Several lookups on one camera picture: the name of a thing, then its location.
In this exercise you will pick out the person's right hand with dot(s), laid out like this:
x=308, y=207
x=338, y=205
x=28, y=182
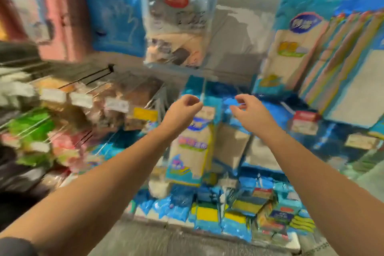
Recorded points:
x=255, y=116

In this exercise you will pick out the yellow green sponge packets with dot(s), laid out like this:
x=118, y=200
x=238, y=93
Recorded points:
x=207, y=214

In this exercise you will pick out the blue glove packets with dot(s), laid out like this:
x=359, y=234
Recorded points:
x=168, y=202

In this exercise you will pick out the person's right forearm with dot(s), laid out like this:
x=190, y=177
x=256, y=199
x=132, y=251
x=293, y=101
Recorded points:
x=330, y=193

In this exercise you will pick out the blue antibacterial cloth packets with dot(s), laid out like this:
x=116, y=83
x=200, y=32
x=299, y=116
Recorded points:
x=231, y=148

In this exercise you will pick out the pink goods pile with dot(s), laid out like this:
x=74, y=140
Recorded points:
x=66, y=151

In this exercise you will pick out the hanging brownish packets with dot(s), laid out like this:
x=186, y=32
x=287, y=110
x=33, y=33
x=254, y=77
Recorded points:
x=129, y=100

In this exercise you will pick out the striped sponge packets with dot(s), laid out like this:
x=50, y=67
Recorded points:
x=282, y=217

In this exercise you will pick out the bright yellow price tag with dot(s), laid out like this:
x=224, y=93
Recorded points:
x=146, y=114

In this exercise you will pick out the hanging green packets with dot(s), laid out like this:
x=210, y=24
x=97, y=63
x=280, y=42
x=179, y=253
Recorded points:
x=27, y=130

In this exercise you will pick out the pale white price tag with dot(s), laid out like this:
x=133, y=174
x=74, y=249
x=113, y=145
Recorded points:
x=53, y=95
x=117, y=105
x=81, y=99

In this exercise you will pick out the hanging grey packets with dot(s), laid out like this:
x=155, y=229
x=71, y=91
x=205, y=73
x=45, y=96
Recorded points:
x=177, y=19

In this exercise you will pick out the person's dark left sleeve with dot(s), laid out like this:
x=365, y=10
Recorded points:
x=15, y=248

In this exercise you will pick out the red white price tag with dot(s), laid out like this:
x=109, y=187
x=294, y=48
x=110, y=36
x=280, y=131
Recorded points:
x=306, y=124

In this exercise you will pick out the person's left hand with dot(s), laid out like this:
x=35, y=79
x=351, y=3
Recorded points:
x=180, y=113

